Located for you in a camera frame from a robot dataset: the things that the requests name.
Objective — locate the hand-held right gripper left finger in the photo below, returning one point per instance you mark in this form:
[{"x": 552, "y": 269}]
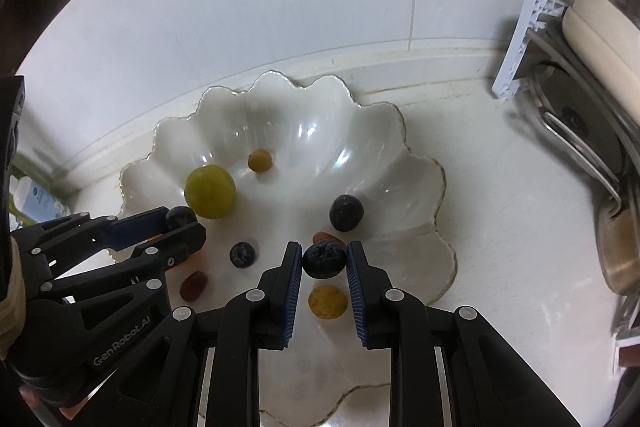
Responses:
[{"x": 292, "y": 297}]

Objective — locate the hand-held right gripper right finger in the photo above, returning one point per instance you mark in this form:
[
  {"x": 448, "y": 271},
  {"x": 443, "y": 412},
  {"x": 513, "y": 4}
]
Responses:
[{"x": 357, "y": 297}]

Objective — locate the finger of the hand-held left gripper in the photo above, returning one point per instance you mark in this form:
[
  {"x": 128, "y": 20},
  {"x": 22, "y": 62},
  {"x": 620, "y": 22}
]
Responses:
[
  {"x": 150, "y": 264},
  {"x": 135, "y": 227}
]

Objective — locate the yellow-brown longan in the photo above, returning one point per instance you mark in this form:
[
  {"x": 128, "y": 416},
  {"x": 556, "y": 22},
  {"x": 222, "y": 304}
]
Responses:
[
  {"x": 260, "y": 161},
  {"x": 327, "y": 302}
]

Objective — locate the blueberry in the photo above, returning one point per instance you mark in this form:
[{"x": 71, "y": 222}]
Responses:
[
  {"x": 324, "y": 260},
  {"x": 242, "y": 254}
]

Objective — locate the green apple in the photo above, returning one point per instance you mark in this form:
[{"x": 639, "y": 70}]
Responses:
[{"x": 210, "y": 192}]

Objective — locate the white scalloped bowl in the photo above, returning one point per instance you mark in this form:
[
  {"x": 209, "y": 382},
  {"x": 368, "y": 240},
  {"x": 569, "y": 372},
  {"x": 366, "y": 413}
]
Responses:
[{"x": 300, "y": 147}]

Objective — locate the person's left hand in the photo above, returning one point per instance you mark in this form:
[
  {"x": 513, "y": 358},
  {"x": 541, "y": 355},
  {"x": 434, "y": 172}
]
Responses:
[{"x": 11, "y": 307}]

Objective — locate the white pump soap bottle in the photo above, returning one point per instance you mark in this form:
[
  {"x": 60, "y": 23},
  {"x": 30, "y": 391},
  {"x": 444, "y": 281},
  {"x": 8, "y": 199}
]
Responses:
[{"x": 40, "y": 202}]

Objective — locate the stainless steel pot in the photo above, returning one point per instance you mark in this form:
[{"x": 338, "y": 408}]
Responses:
[{"x": 622, "y": 252}]

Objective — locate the steel pan lid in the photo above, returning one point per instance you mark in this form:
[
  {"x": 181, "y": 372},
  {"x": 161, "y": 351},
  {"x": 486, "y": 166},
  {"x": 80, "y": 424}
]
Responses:
[{"x": 575, "y": 127}]

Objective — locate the white counter shelf rack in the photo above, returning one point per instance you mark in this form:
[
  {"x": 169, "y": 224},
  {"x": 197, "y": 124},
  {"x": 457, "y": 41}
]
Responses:
[{"x": 525, "y": 42}]

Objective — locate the white pot with glass lid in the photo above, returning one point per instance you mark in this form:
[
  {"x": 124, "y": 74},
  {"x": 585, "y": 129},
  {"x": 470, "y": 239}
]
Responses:
[{"x": 605, "y": 37}]

